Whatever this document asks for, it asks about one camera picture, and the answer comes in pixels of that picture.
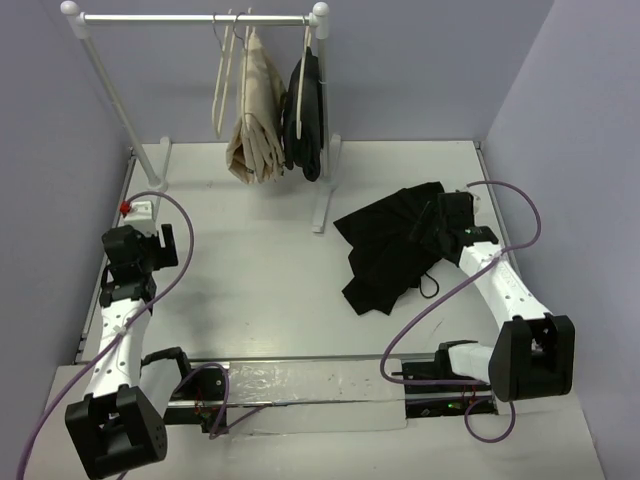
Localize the black trousers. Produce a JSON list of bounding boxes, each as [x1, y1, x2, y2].
[[282, 48, 324, 182], [334, 182, 460, 315]]

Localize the cream wooden hanger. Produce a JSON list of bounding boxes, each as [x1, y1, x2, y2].
[[211, 20, 235, 139]]

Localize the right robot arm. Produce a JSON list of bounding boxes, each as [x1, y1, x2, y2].
[[420, 192, 575, 402]]

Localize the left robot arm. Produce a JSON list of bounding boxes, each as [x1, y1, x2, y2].
[[65, 224, 196, 479]]

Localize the beige trousers on hanger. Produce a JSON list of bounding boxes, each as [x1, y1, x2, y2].
[[226, 32, 286, 185]]

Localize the black trousers on hanger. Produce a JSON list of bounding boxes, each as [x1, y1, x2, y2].
[[282, 48, 324, 182]]

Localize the cream hanger under beige trousers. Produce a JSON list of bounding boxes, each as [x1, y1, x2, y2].
[[238, 25, 255, 121]]

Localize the cream hanger under black trousers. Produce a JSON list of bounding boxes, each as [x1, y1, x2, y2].
[[295, 26, 312, 140]]

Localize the white clothes rack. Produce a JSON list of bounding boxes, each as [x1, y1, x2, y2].
[[60, 1, 342, 234]]

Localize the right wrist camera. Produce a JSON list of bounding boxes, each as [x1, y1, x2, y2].
[[455, 186, 482, 215]]

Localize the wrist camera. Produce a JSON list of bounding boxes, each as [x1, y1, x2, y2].
[[120, 200, 157, 237], [455, 186, 482, 215]]

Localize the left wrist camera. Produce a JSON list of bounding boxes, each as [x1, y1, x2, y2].
[[120, 200, 157, 237]]

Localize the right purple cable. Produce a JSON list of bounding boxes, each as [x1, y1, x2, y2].
[[380, 180, 543, 443]]

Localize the purple cable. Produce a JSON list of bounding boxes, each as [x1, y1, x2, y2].
[[14, 190, 271, 480], [380, 180, 543, 443]]

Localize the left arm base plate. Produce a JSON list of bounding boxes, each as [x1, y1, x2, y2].
[[164, 362, 230, 435]]

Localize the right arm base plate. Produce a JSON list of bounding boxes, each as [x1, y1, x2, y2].
[[392, 360, 497, 419]]

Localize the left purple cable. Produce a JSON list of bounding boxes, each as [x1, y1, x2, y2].
[[14, 190, 271, 480]]

